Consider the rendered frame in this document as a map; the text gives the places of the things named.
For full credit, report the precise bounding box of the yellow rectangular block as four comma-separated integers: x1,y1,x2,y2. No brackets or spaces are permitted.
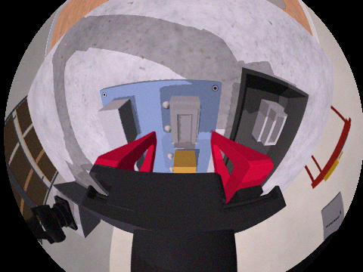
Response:
173,150,197,173

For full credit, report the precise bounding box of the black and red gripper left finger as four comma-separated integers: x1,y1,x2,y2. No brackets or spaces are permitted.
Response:
95,131,157,172

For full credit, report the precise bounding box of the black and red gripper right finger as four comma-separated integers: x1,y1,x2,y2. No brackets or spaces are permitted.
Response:
210,131,274,203

